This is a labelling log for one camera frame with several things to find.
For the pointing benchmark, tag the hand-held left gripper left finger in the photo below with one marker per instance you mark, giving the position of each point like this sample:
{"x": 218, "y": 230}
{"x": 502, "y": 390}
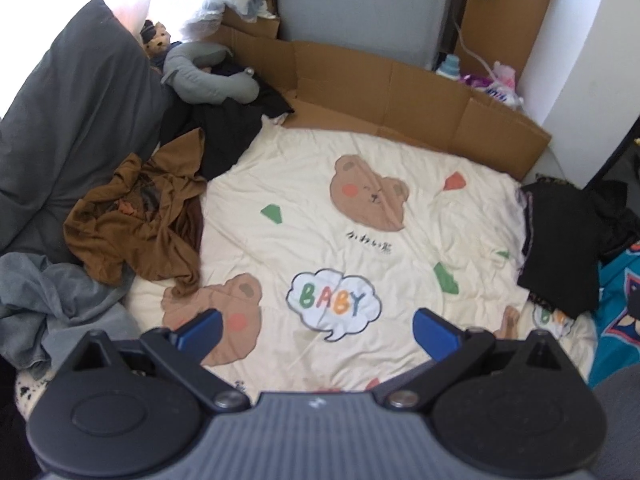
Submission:
{"x": 200, "y": 332}

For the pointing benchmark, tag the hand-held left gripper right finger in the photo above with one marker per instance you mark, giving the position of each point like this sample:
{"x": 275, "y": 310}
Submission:
{"x": 435, "y": 335}

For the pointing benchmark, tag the black shorts with bear print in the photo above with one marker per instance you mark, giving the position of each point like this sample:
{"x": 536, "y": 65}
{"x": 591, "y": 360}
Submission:
{"x": 555, "y": 240}

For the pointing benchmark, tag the brown hoodie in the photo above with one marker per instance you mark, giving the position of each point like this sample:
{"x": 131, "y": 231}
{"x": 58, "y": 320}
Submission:
{"x": 125, "y": 230}

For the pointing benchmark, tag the grey garment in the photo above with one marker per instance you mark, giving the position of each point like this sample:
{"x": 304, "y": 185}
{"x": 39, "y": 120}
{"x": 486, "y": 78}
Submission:
{"x": 60, "y": 300}

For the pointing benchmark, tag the cream bear printed blanket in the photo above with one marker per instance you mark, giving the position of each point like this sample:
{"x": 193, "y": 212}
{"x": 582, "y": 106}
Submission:
{"x": 300, "y": 210}

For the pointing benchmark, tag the teal printed cloth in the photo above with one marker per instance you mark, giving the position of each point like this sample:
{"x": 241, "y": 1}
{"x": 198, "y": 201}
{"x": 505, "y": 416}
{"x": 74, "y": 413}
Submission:
{"x": 620, "y": 300}

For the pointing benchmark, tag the person's leg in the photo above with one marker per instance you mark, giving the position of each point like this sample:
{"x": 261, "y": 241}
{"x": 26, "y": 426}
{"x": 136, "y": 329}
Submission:
{"x": 620, "y": 410}

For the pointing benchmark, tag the black garment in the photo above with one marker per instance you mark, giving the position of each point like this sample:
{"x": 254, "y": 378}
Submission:
{"x": 220, "y": 130}

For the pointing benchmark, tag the flat cardboard sheet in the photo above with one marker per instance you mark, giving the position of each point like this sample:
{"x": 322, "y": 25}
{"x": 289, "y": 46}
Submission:
{"x": 400, "y": 95}

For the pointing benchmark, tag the grey neck pillow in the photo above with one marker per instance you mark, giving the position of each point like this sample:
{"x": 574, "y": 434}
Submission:
{"x": 200, "y": 80}

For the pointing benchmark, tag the black table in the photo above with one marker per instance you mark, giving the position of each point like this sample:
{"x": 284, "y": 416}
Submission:
{"x": 615, "y": 157}

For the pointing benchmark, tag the pink packet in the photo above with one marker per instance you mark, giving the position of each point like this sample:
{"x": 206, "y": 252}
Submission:
{"x": 504, "y": 72}

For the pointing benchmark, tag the small teddy bear toy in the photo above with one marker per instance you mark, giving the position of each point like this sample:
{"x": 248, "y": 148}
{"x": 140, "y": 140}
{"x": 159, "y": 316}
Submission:
{"x": 157, "y": 40}

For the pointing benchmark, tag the small cardboard box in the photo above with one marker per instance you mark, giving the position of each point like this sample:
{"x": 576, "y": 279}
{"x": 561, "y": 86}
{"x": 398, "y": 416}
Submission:
{"x": 250, "y": 27}

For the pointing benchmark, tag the clear plastic bag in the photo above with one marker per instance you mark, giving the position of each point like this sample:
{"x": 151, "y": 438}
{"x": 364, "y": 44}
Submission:
{"x": 200, "y": 15}

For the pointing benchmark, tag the tall cardboard box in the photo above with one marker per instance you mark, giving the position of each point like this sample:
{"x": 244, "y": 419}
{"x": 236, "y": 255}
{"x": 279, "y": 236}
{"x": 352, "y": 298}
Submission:
{"x": 525, "y": 20}

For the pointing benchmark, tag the grey wrapped panel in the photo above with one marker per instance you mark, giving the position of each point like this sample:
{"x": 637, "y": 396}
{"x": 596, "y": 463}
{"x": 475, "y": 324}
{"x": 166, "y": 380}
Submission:
{"x": 360, "y": 5}

